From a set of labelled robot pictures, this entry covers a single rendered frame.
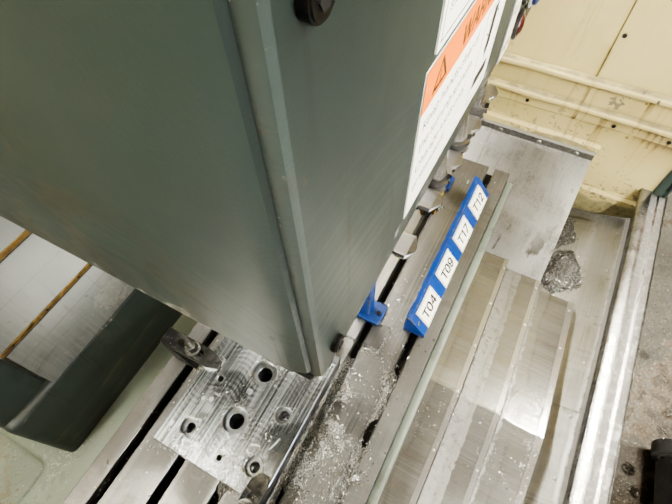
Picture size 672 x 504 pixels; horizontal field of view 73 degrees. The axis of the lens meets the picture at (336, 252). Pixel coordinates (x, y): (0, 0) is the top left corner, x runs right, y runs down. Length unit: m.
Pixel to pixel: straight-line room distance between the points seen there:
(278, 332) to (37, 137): 0.12
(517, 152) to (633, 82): 0.34
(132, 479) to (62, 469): 0.42
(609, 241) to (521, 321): 0.46
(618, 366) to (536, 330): 0.20
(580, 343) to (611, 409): 0.25
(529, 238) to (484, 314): 0.31
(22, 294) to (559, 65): 1.32
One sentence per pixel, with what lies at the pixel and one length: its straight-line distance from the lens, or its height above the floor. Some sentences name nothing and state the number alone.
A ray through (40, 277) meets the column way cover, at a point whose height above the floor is 1.15.
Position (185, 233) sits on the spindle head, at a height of 1.72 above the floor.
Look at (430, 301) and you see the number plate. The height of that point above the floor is 0.94.
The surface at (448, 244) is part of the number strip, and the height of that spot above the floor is 0.96.
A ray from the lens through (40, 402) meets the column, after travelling 1.22.
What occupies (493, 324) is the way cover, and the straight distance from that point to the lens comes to 1.28.
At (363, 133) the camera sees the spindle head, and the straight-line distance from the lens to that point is 0.16.
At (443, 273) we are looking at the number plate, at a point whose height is 0.94.
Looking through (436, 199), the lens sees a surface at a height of 1.22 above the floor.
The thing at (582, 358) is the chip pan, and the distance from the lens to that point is 1.40.
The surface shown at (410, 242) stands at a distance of 0.77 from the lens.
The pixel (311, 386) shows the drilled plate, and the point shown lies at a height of 0.99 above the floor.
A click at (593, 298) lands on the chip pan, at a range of 1.50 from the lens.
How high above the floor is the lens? 1.85
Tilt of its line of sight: 57 degrees down
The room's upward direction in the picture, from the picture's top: 3 degrees counter-clockwise
